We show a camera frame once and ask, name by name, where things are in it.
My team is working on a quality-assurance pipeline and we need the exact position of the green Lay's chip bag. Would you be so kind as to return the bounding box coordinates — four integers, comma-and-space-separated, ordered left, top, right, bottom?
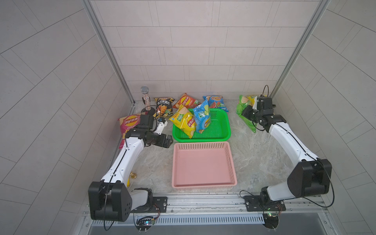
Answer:
236, 95, 256, 133

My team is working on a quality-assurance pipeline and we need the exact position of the yellow Lay's chip bag front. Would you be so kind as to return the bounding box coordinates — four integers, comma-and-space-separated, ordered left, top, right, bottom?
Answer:
169, 106, 196, 139

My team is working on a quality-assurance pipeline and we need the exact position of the light blue Lay's chip bag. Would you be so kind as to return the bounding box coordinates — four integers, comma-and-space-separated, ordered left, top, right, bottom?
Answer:
193, 99, 211, 133

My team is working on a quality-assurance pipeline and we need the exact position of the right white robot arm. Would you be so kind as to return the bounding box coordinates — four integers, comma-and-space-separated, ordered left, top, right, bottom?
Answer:
242, 105, 333, 204

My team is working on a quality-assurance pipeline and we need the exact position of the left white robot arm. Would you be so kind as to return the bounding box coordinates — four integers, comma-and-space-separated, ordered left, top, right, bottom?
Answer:
88, 115, 173, 222

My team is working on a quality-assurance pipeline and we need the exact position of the green plastic basket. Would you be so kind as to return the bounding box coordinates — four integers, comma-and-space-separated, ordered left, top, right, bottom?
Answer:
172, 108, 231, 143

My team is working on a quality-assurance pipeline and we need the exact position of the pink plastic basket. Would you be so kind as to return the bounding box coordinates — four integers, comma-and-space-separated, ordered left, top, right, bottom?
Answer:
171, 142, 238, 189

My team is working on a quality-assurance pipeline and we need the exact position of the pink Lay's chip bag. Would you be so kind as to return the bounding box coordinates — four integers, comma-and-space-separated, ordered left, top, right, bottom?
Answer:
118, 114, 140, 149

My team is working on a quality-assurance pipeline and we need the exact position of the black yellow chip bag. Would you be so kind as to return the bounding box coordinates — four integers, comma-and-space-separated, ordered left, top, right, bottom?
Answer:
153, 97, 175, 118

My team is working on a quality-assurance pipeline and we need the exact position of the small brass knob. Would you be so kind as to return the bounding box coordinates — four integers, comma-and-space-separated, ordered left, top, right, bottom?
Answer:
130, 172, 137, 179

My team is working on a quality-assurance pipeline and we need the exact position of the blue tomato Lay's chip bag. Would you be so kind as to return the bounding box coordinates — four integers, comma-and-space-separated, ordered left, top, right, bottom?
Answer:
203, 96, 229, 113

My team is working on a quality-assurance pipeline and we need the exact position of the red Lay's chip bag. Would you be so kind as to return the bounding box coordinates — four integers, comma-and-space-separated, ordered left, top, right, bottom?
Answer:
173, 93, 201, 109

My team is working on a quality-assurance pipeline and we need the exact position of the left circuit board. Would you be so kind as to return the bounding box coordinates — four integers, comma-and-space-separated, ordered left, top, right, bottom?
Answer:
135, 216, 156, 233

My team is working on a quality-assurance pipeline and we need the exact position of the circuit board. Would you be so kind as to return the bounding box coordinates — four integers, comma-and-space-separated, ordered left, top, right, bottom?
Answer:
135, 216, 156, 233
263, 213, 279, 230

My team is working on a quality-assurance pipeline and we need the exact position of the right circuit board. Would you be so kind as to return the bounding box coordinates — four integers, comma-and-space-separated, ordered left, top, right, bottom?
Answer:
263, 213, 279, 230

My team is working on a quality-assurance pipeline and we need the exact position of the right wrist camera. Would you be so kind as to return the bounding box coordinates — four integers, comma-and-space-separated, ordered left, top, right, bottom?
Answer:
257, 96, 274, 111

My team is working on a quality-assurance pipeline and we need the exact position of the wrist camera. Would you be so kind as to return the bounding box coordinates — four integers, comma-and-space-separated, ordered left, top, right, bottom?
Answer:
257, 96, 274, 111
154, 117, 168, 135

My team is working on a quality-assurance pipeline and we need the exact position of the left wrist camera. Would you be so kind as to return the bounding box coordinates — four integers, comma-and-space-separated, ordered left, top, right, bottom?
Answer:
154, 117, 168, 135

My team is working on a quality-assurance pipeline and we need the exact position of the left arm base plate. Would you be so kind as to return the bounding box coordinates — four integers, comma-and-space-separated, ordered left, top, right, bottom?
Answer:
130, 188, 168, 213

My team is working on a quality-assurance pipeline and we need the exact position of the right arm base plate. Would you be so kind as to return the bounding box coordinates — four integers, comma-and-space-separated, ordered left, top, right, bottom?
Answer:
240, 187, 286, 213

